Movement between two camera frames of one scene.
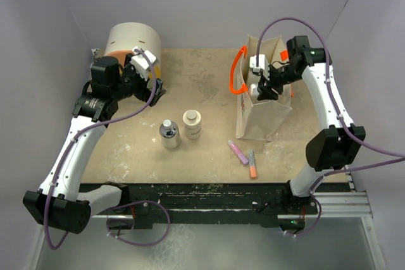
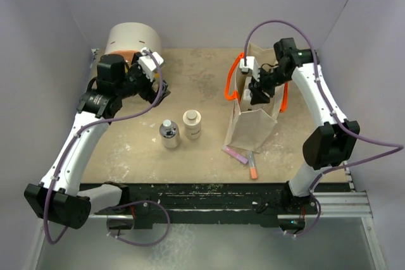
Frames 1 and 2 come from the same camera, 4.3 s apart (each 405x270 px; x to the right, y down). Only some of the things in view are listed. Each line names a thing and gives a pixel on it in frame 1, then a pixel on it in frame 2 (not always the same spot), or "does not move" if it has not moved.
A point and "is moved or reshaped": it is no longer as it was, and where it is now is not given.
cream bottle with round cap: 192,119 does not move
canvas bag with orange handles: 255,119 is moved or reshaped
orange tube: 252,164 does not move
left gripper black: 144,93 does not move
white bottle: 254,92 is moved or reshaped
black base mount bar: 150,205 does not move
